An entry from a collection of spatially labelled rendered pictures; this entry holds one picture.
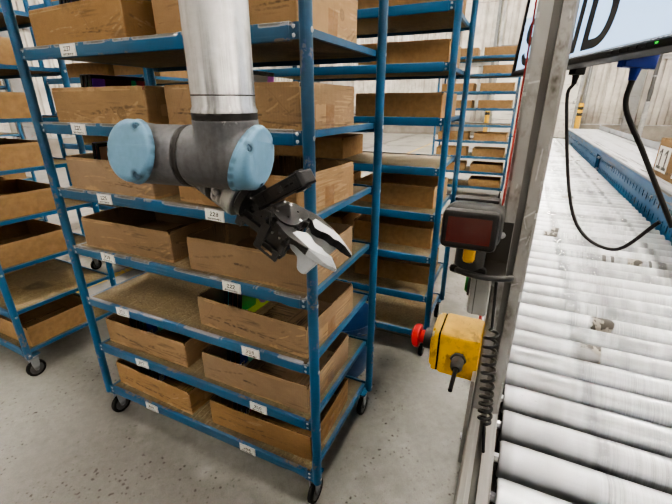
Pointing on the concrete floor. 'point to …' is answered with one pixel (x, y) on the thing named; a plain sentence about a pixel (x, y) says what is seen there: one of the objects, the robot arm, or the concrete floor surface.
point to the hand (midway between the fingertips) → (340, 255)
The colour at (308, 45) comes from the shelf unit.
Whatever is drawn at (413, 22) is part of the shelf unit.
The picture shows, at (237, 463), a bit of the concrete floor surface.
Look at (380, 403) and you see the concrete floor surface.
